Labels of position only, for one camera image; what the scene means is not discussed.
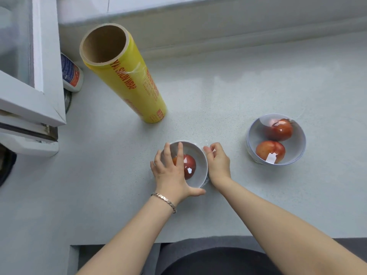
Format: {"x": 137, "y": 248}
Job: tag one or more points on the person's left hand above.
{"x": 169, "y": 180}

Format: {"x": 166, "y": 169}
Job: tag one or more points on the person's right hand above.
{"x": 219, "y": 167}

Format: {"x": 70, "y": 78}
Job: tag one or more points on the white bowl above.
{"x": 299, "y": 146}
{"x": 202, "y": 180}
{"x": 200, "y": 157}

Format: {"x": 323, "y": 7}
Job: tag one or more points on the clear cling film sheet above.
{"x": 253, "y": 134}

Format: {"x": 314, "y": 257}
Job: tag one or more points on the yellow plastic wrap roll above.
{"x": 132, "y": 85}

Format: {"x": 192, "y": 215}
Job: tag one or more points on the person's left forearm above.
{"x": 126, "y": 243}

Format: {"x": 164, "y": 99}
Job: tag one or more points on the person's right forearm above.
{"x": 286, "y": 229}

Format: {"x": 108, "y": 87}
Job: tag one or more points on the grey shirt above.
{"x": 186, "y": 249}

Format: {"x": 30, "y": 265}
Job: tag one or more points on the white bottle blue orange label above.
{"x": 71, "y": 74}

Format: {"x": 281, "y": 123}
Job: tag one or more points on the white appliance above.
{"x": 28, "y": 146}

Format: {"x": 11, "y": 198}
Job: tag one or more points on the white open window sash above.
{"x": 53, "y": 68}

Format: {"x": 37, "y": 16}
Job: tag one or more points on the black rounded object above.
{"x": 7, "y": 166}

